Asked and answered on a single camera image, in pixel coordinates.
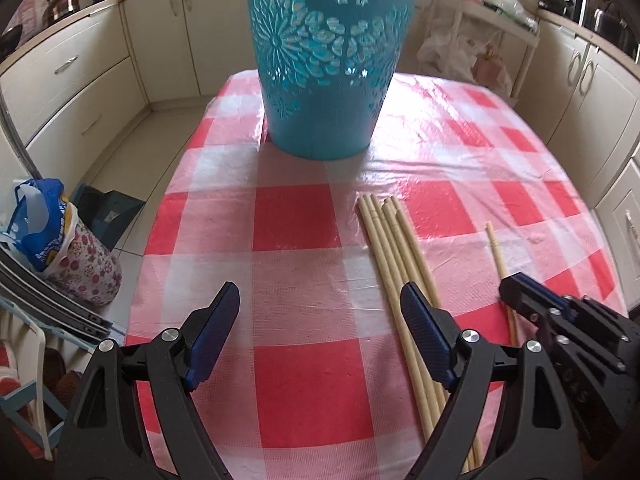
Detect wooden chopstick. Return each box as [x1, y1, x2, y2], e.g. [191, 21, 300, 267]
[390, 196, 442, 308]
[363, 194, 452, 411]
[367, 194, 448, 440]
[485, 221, 518, 347]
[382, 196, 430, 301]
[356, 196, 442, 443]

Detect cream kitchen cabinets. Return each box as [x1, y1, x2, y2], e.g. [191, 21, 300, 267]
[0, 0, 640, 271]

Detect red white checkered tablecloth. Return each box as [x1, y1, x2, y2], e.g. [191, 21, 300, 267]
[122, 72, 625, 479]

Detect floral container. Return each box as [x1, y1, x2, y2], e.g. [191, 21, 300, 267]
[41, 203, 122, 308]

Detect dark blue floor box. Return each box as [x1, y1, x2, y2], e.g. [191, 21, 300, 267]
[70, 183, 145, 250]

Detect blue plastic bag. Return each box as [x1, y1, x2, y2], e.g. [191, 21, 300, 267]
[1, 178, 72, 273]

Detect white plastic bag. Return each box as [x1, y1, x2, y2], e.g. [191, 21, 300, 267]
[416, 28, 487, 84]

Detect teal perforated plastic basket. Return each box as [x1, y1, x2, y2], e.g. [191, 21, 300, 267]
[247, 0, 416, 160]

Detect white shelf rack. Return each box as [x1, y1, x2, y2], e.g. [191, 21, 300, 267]
[435, 0, 540, 106]

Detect steel kettle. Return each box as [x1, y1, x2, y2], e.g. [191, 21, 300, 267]
[42, 0, 80, 28]

